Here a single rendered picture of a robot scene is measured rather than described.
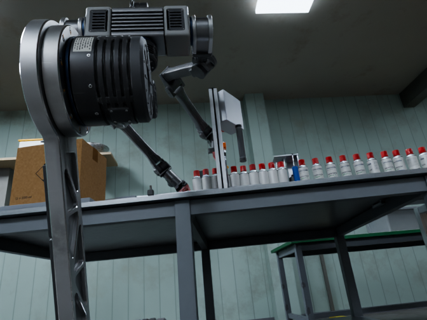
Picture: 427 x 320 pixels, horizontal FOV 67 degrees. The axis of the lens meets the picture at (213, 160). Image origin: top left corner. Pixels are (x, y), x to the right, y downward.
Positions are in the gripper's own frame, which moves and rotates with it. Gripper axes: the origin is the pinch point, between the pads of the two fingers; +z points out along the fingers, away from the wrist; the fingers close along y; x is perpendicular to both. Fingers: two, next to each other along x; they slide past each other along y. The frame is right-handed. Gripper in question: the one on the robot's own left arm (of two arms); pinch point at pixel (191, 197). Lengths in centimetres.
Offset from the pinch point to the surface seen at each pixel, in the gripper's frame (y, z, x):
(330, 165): -3, 41, -64
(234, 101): -10, -21, -54
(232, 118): -13.2, -12.9, -44.5
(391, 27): 164, -25, -348
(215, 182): -2.9, 3.5, -14.2
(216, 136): -16.7, -10.2, -29.4
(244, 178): -2.5, 13.3, -27.1
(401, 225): 134, 119, -132
